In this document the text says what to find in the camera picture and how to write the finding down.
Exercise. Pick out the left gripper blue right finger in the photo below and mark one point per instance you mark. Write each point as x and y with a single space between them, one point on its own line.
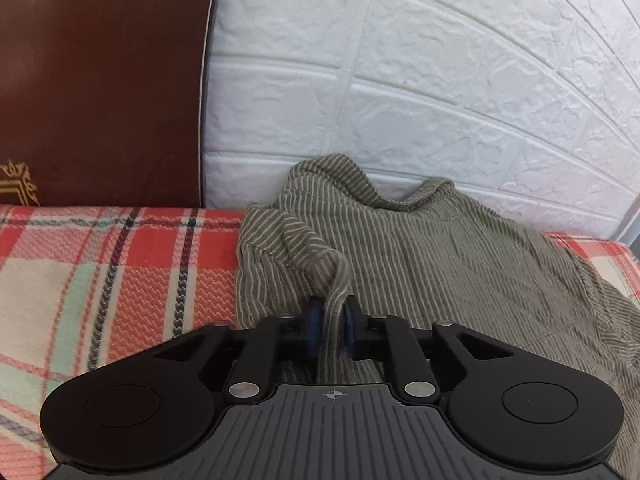
392 342

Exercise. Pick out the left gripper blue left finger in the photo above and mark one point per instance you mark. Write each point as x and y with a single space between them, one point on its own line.
278 341

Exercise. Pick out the green striped checked shirt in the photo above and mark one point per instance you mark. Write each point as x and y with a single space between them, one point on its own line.
434 255

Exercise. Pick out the red plaid bed sheet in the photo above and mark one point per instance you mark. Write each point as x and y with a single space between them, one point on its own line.
91 285

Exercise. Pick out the dark brown wooden board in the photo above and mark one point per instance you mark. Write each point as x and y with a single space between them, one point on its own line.
102 102

